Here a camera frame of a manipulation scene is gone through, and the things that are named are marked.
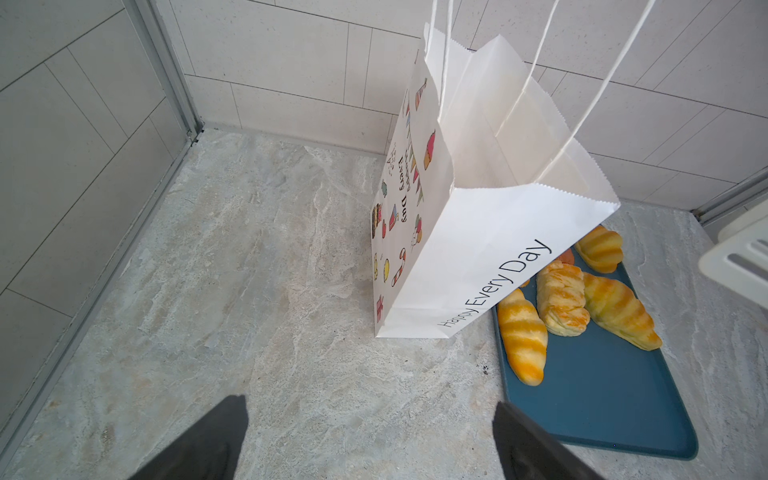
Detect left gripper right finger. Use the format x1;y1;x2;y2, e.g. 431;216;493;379
492;401;602;480

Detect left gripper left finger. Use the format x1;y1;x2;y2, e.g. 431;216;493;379
131;395;249;479

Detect long striped croissant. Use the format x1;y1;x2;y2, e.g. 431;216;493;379
584;273;662;351

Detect white and steel tongs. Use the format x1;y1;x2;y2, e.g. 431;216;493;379
698;200;767;310

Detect braided pastry bread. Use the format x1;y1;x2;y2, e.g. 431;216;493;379
536;260;590;337

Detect white paper bag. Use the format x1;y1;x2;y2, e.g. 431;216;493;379
371;22;620;338

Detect blue rectangular tray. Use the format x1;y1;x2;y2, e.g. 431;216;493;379
499;323;699;460

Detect striped bun lower left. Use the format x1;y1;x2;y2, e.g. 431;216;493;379
497;289;548;386

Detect reddish brown croissant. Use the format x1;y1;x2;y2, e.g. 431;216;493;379
557;248;575;265

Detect small striped bun top right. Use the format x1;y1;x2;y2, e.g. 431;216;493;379
575;225;624;274

